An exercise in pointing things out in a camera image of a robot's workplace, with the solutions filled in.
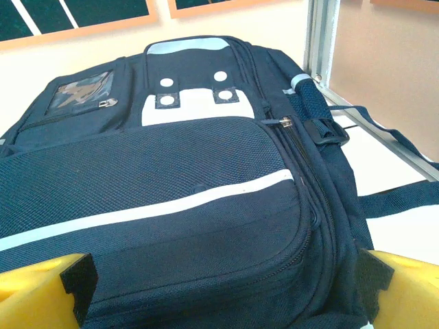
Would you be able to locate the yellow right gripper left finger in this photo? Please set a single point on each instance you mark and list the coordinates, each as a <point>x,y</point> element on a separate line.
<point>34,294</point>

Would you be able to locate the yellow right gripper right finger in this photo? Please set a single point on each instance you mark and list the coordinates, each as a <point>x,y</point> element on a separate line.
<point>408,298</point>

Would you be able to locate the navy blue student backpack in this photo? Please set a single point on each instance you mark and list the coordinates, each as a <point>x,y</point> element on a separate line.
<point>171,205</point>

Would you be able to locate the aluminium side rail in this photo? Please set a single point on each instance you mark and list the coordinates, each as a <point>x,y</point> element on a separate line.
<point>416,164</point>

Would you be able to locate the aluminium corner post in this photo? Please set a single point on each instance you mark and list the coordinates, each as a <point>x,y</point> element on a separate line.
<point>320,34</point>

